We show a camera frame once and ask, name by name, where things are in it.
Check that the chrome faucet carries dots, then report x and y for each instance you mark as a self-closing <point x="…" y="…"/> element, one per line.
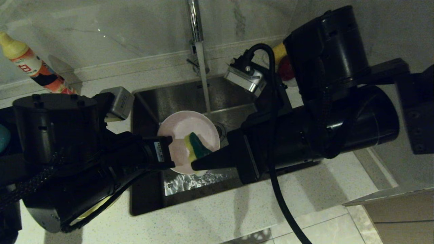
<point x="196" y="20"/>

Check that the yellow pear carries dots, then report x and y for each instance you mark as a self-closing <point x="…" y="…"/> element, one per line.
<point x="278" y="51"/>

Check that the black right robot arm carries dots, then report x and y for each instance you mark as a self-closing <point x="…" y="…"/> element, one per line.
<point x="332" y="51"/>

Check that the stainless steel sink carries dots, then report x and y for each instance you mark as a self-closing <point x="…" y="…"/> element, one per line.
<point x="176" y="98"/>

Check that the dark red apple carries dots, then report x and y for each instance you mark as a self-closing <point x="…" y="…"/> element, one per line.
<point x="286" y="71"/>

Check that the metal sink drain strainer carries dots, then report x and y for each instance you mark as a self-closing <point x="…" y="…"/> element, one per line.
<point x="220" y="130"/>

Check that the light wooden cabinet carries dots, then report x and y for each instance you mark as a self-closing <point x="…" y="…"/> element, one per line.
<point x="407" y="220"/>

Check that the yellow plastic bowl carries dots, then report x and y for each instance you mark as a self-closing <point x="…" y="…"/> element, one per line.
<point x="91" y="212"/>

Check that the pink plastic bowl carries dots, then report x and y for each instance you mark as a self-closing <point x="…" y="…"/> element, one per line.
<point x="190" y="125"/>

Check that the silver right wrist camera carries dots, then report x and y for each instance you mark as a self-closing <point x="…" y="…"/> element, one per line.
<point x="244" y="79"/>

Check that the blue plastic bowl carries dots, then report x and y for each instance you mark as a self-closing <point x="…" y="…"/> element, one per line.
<point x="2" y="137"/>

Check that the yellow detergent bottle red label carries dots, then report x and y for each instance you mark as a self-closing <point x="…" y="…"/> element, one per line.
<point x="23" y="61"/>

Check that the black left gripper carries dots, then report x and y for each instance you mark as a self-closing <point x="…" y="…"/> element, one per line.
<point x="130" y="152"/>

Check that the yellow and green sponge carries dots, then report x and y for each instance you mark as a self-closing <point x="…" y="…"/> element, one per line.
<point x="198" y="149"/>

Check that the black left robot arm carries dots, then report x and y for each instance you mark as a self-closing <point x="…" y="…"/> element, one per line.
<point x="57" y="135"/>

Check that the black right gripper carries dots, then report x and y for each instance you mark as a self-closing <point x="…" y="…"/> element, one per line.
<point x="288" y="139"/>

